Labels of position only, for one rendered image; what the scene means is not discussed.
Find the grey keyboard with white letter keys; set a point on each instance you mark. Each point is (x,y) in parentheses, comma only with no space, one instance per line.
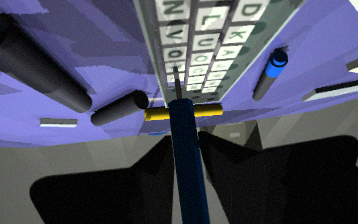
(208,44)

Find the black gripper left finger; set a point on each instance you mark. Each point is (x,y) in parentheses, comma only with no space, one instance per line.
(143,191)

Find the blue stylus with grey tip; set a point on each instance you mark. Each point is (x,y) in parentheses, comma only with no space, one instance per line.
(188,163)

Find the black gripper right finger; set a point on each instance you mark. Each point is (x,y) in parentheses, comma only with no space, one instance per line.
(247,181)

